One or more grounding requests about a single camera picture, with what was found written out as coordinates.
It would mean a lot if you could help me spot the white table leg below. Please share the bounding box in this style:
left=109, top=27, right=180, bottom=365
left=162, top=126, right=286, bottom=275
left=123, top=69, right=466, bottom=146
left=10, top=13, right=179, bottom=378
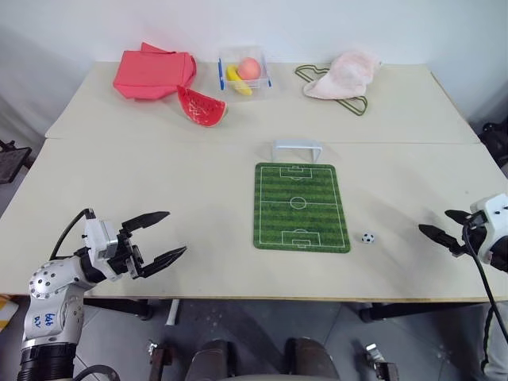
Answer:
left=165, top=298, right=180, bottom=327

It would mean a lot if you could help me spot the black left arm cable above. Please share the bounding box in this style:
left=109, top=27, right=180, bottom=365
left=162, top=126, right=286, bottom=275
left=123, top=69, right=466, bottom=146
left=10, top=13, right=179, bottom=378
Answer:
left=48, top=207, right=97, bottom=264

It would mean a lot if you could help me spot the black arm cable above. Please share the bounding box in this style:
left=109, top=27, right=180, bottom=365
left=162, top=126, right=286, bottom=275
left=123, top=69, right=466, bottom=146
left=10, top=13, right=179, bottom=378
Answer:
left=461, top=214, right=508, bottom=371
left=48, top=207, right=97, bottom=264

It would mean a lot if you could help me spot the black chair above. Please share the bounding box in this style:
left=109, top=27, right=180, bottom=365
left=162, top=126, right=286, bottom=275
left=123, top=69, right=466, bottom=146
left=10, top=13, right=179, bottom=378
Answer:
left=0, top=138, right=33, bottom=186

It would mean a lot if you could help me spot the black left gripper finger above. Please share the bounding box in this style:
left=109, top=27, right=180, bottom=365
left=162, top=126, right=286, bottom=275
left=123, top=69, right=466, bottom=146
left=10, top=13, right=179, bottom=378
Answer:
left=138, top=245, right=189, bottom=279
left=120, top=210, right=172, bottom=239

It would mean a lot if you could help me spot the red folded cloth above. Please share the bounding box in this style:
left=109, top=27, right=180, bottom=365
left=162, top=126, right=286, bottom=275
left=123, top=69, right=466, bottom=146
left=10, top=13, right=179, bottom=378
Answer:
left=112, top=41, right=198, bottom=102

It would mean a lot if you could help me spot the yellow banana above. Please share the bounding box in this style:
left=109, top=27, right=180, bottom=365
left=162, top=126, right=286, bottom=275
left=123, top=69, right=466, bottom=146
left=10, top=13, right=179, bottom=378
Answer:
left=225, top=64, right=254, bottom=96

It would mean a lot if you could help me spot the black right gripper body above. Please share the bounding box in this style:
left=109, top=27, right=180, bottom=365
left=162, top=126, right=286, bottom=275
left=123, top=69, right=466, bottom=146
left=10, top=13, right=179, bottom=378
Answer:
left=459, top=211, right=491, bottom=258

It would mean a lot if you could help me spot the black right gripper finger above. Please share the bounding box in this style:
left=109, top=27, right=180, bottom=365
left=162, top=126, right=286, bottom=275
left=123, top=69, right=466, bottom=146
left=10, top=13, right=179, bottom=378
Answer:
left=444, top=209, right=474, bottom=228
left=418, top=224, right=466, bottom=260

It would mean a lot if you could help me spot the pink towel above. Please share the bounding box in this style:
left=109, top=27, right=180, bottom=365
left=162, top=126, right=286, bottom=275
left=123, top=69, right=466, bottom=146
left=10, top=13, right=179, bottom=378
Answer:
left=302, top=49, right=383, bottom=100

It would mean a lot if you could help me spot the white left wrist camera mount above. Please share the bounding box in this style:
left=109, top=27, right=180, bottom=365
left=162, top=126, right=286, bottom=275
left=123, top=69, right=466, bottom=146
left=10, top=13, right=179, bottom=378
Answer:
left=82, top=216, right=121, bottom=275

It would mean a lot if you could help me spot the pink peach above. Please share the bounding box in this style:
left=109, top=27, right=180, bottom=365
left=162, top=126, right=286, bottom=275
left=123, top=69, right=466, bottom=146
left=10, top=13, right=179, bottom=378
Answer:
left=237, top=56, right=263, bottom=80

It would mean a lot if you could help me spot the clear plastic container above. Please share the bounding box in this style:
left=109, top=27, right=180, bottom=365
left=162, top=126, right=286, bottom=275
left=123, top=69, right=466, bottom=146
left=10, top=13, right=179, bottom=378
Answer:
left=217, top=44, right=275, bottom=100

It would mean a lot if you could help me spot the brown metal foot bracket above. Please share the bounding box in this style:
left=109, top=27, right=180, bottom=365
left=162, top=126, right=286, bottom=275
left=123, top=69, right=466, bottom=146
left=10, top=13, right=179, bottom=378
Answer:
left=363, top=343, right=400, bottom=381
left=146, top=339, right=176, bottom=381

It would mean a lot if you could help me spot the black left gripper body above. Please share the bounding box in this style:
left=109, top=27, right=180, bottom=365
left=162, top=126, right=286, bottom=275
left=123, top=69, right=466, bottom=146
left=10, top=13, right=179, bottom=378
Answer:
left=103, top=229, right=146, bottom=282

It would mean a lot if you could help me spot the black table frame bar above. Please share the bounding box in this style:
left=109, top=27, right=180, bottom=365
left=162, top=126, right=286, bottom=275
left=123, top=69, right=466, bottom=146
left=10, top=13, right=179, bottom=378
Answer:
left=358, top=301, right=494, bottom=323

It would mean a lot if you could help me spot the dark rounded shape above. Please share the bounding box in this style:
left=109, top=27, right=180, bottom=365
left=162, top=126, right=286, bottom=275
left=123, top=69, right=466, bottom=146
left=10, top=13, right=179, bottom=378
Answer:
left=284, top=336, right=339, bottom=381
left=189, top=339, right=244, bottom=381

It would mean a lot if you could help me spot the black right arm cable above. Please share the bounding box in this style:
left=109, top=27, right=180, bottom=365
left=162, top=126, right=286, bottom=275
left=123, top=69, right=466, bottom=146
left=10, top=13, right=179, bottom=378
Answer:
left=461, top=214, right=508, bottom=371

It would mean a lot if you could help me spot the green soccer field mat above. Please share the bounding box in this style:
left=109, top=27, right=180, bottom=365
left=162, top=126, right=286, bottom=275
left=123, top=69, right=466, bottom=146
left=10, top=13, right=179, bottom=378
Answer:
left=250, top=162, right=352, bottom=253

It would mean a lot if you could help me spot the silver toy goal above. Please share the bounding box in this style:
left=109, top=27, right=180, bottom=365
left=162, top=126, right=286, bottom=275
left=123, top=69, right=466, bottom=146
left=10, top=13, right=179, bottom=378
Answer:
left=270, top=138, right=323, bottom=164

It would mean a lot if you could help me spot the red watermelon slice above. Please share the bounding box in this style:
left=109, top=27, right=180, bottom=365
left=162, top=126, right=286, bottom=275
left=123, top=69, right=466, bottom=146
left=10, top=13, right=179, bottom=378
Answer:
left=175, top=84, right=228, bottom=129

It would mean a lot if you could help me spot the black equipment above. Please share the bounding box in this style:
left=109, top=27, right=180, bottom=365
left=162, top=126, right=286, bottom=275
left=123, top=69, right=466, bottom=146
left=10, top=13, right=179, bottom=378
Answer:
left=477, top=121, right=508, bottom=160

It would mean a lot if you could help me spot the green wire hanger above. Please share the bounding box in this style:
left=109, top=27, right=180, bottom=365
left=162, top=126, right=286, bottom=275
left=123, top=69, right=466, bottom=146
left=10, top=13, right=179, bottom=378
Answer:
left=335, top=91, right=369, bottom=119
left=294, top=63, right=335, bottom=85

